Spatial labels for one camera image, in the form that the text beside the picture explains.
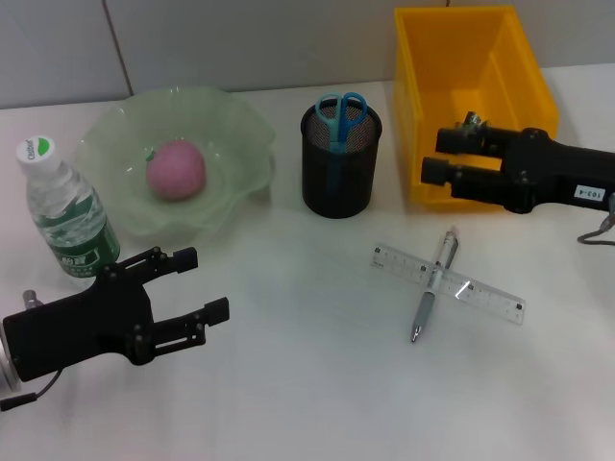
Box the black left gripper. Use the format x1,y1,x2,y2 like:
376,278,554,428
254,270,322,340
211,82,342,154
2,246,231,384

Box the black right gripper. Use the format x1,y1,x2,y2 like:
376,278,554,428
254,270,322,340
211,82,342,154
420,125,615,216

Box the green plastic wrapper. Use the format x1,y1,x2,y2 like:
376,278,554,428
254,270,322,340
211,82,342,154
458,110,492,133

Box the blue scissors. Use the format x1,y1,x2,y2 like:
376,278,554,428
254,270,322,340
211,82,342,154
314,90,369,193

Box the clear plastic ruler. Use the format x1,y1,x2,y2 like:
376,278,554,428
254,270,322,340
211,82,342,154
369,244,527,327

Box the pink peach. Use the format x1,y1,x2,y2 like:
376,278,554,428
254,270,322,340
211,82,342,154
146,139,208,202

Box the clear green label water bottle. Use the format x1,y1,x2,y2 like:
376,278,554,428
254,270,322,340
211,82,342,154
14,136,122,291

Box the silver pen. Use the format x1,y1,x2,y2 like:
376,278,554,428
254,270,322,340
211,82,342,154
410,229,460,343

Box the black mesh pen holder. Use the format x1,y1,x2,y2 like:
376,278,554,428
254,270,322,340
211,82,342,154
300,98,383,218

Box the green glass fruit plate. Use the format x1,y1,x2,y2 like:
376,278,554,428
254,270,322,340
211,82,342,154
76,85,279,239

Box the yellow plastic bin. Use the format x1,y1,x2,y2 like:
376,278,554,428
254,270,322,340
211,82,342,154
394,5,561,212

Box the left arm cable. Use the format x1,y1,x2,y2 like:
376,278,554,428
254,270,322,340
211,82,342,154
0,288,63,413

